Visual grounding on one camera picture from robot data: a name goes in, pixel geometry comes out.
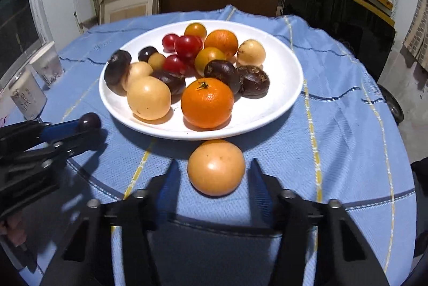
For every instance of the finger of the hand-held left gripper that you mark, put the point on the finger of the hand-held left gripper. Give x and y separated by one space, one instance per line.
80 144
62 132

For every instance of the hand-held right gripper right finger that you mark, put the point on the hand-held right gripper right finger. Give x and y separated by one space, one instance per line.
267 199

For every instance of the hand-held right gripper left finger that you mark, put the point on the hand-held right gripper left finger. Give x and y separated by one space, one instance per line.
160 199

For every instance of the small dark plum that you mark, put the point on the small dark plum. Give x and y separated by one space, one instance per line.
147 53
89 121

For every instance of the pale orange round fruit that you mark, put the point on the pale orange round fruit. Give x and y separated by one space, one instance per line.
215 167

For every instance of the dark purple mangosteen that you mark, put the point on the dark purple mangosteen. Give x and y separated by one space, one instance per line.
253 80
117 67
223 74
169 82

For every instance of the white oval plate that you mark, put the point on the white oval plate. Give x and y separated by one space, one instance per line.
267 112

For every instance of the pale beige round fruit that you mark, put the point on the pale beige round fruit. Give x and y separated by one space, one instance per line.
148 102
137 72
251 52

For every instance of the small yellow round fruit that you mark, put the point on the small yellow round fruit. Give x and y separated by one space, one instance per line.
156 61

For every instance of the red cherry tomato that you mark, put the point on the red cherry tomato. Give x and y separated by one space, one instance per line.
170 41
174 63
187 46

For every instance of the yellow orange citrus fruit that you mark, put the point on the yellow orange citrus fruit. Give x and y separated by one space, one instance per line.
210 58

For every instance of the person's left hand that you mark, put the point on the person's left hand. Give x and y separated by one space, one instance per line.
16 232

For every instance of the white paper cup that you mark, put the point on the white paper cup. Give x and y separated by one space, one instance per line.
27 95
46 67

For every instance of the blue striped tablecloth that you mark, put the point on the blue striped tablecloth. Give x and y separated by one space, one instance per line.
334 155

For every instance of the tangerine with green stem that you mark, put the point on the tangerine with green stem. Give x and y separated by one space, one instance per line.
207 102

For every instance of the cardboard box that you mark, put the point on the cardboard box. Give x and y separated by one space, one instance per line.
128 7

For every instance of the black round bin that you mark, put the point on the black round bin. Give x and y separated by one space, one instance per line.
391 102

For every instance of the yellow cherry tomato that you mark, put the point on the yellow cherry tomato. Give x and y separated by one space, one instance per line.
195 30

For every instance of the orange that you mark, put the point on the orange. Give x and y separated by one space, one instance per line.
221 42

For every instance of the black panel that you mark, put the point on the black panel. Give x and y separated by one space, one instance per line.
334 22

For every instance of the brick patterned paper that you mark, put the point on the brick patterned paper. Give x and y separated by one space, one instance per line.
416 32

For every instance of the window with white frame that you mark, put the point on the window with white frame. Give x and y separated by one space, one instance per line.
16 22

